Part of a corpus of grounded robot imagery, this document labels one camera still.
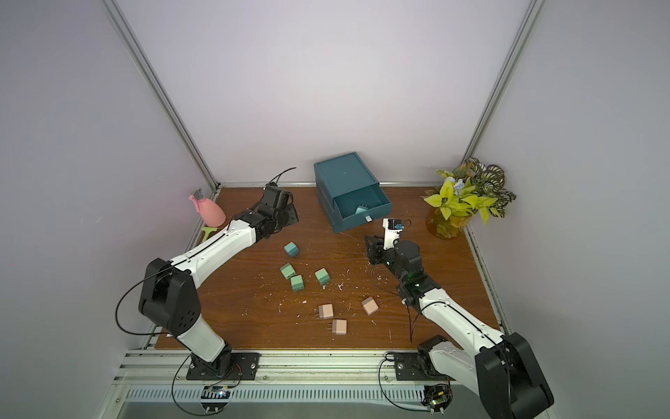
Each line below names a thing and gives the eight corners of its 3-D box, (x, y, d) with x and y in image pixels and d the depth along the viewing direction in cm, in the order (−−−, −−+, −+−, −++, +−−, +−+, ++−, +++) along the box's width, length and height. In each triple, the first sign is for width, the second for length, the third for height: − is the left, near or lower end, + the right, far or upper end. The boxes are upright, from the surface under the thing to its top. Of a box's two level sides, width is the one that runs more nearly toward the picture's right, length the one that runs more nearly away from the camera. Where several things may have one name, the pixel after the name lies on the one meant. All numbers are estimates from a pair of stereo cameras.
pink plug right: (369, 316, 84) (369, 314, 82) (360, 303, 86) (360, 300, 85) (379, 310, 85) (380, 307, 83) (370, 296, 88) (370, 294, 86)
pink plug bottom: (332, 334, 80) (331, 332, 78) (332, 321, 83) (332, 319, 81) (346, 334, 80) (346, 332, 78) (346, 321, 83) (346, 319, 81)
